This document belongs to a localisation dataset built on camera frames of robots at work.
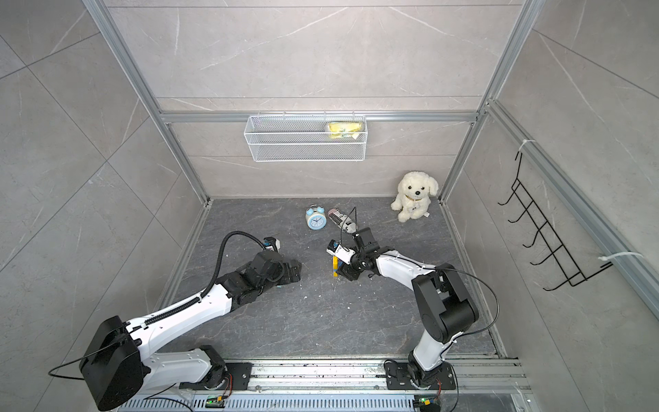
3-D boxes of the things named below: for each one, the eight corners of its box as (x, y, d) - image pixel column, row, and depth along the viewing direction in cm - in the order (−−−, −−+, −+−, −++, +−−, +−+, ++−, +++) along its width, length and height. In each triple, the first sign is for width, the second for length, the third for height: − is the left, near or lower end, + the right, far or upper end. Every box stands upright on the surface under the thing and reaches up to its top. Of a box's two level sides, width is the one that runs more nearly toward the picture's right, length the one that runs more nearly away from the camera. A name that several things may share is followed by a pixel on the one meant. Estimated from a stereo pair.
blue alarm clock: (307, 230, 110) (305, 216, 103) (308, 218, 115) (306, 203, 107) (326, 230, 110) (325, 216, 103) (326, 218, 115) (325, 203, 107)
